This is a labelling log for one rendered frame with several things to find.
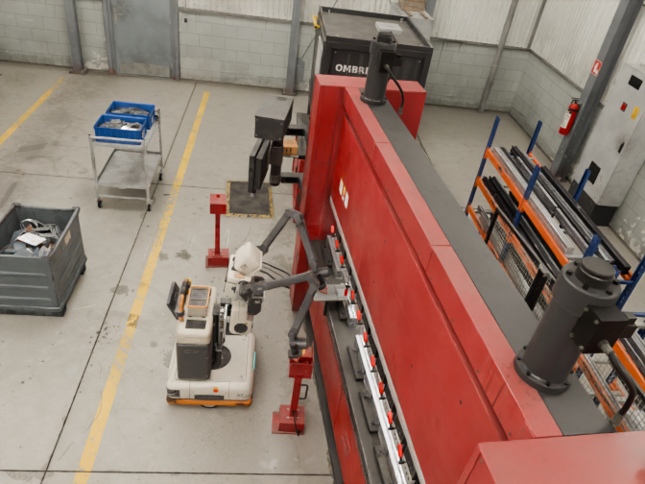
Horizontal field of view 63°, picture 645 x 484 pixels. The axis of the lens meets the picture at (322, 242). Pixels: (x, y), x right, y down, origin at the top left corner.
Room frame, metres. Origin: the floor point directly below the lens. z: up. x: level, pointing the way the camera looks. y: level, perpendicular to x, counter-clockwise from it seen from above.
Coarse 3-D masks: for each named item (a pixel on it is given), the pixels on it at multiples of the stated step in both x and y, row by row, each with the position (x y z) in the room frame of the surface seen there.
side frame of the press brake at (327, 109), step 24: (336, 96) 3.94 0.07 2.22; (408, 96) 4.08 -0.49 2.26; (312, 120) 4.04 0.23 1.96; (336, 120) 3.94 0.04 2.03; (408, 120) 4.09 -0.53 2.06; (312, 144) 3.91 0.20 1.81; (336, 144) 3.95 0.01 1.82; (312, 168) 3.91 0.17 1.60; (312, 192) 3.92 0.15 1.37; (312, 216) 3.92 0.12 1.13
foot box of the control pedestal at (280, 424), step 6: (282, 408) 2.66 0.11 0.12; (300, 408) 2.68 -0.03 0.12; (276, 414) 2.68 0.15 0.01; (282, 414) 2.61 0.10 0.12; (300, 414) 2.63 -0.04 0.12; (276, 420) 2.63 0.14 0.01; (282, 420) 2.55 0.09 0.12; (288, 420) 2.56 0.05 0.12; (300, 420) 2.58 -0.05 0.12; (276, 426) 2.56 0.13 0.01; (282, 426) 2.53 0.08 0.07; (288, 426) 2.53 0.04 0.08; (294, 426) 2.54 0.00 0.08; (300, 426) 2.54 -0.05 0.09; (276, 432) 2.51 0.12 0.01; (282, 432) 2.52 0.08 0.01; (288, 432) 2.53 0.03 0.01; (294, 432) 2.53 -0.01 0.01; (300, 432) 2.54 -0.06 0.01
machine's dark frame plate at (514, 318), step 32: (384, 128) 3.27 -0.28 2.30; (416, 160) 2.86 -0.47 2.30; (448, 192) 2.53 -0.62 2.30; (448, 224) 2.21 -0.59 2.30; (480, 256) 1.97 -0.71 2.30; (480, 288) 1.74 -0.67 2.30; (512, 288) 1.77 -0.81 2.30; (512, 320) 1.57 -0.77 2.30; (576, 384) 1.29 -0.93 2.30; (576, 416) 1.15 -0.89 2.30
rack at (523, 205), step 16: (496, 128) 5.35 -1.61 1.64; (496, 160) 5.09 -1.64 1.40; (480, 176) 5.35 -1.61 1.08; (528, 192) 4.29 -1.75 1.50; (576, 192) 4.42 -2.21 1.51; (528, 208) 4.19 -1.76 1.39; (480, 224) 4.96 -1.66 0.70; (560, 224) 4.42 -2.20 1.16; (512, 240) 4.24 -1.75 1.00; (592, 240) 3.29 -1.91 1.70; (496, 256) 4.39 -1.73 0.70; (528, 256) 3.94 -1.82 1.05; (560, 256) 3.52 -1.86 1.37; (576, 256) 3.51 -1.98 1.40; (640, 272) 3.31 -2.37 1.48; (544, 288) 3.52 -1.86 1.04; (576, 368) 3.37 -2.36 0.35
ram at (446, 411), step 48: (336, 192) 3.78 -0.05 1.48; (384, 192) 2.81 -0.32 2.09; (384, 240) 2.58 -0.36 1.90; (384, 288) 2.42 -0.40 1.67; (432, 288) 1.96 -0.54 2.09; (384, 336) 2.25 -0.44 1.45; (432, 336) 1.78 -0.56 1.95; (432, 384) 1.66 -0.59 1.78; (480, 384) 1.42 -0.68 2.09; (432, 432) 1.53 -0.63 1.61; (480, 432) 1.27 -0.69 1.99; (432, 480) 1.40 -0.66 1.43
